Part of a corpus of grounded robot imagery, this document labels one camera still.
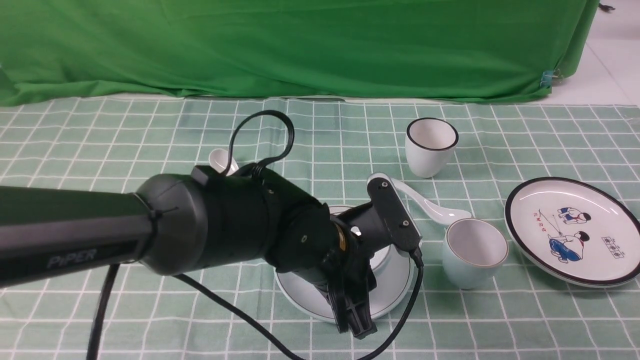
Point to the white plate with cartoon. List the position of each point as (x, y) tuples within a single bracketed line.
[(574, 231)]

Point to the green checkered tablecloth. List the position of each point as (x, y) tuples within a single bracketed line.
[(113, 144)]

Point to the pale blue plate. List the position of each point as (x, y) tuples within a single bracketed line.
[(393, 271)]

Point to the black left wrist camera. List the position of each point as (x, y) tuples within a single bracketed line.
[(401, 230)]

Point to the white cup black rim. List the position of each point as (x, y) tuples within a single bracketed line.
[(430, 143)]

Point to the green backdrop cloth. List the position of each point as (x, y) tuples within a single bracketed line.
[(478, 51)]

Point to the pale blue cup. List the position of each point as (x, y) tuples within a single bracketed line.
[(473, 251)]

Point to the blue clip on backdrop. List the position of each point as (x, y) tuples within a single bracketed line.
[(547, 79)]

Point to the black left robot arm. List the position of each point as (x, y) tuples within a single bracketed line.
[(175, 224)]

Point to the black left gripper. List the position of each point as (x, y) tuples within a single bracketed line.
[(335, 259)]

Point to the white spoon patterned handle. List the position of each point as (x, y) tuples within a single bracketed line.
[(220, 160)]

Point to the plain white spoon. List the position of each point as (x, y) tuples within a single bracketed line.
[(441, 215)]

